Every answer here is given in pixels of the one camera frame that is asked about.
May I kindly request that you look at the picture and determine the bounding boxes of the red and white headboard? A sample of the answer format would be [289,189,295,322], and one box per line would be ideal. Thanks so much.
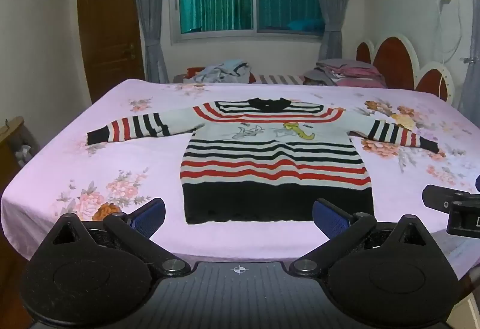
[355,34,456,105]

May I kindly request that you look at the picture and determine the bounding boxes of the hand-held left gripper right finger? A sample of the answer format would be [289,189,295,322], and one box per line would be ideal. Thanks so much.
[289,199,433,277]

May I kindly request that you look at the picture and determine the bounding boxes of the folded pink and grey clothes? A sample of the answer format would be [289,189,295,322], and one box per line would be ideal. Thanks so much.
[303,58,387,88]

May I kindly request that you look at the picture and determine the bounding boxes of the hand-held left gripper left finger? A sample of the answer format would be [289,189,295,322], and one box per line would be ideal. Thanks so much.
[50,197,192,276]

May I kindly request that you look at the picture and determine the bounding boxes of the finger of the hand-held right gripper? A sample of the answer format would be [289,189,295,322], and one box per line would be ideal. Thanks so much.
[422,184,480,210]

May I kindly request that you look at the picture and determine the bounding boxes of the wooden furniture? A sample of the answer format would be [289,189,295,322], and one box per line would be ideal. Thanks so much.
[0,116,41,180]

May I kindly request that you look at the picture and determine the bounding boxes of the striped mattress cover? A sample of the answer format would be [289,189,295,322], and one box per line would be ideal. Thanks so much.
[173,73,309,86]

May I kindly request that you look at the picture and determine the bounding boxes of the white cable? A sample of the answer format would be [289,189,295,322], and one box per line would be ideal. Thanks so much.
[435,1,464,101]

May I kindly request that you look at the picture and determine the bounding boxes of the striped knit sweater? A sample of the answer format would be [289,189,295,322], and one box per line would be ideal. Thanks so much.
[86,97,440,225]

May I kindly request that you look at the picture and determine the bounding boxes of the brown wooden door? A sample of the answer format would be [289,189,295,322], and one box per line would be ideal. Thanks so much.
[76,0,146,105]

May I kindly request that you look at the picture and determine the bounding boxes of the pink floral bedsheet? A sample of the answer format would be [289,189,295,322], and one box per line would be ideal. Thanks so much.
[0,79,480,277]

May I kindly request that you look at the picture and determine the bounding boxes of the pile of light blue clothes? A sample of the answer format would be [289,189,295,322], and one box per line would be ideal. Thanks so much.
[185,59,253,84]

